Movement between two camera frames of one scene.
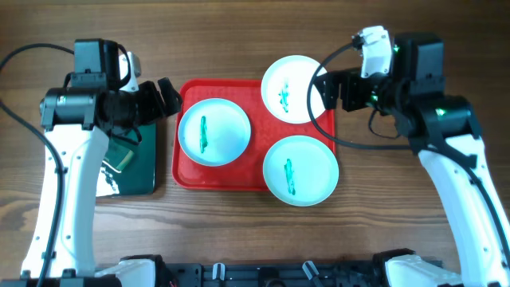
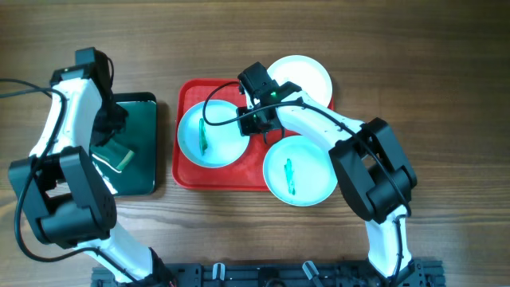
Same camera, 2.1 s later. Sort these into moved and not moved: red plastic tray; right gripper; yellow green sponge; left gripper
Moved: right gripper; left gripper
Not moved: red plastic tray; yellow green sponge
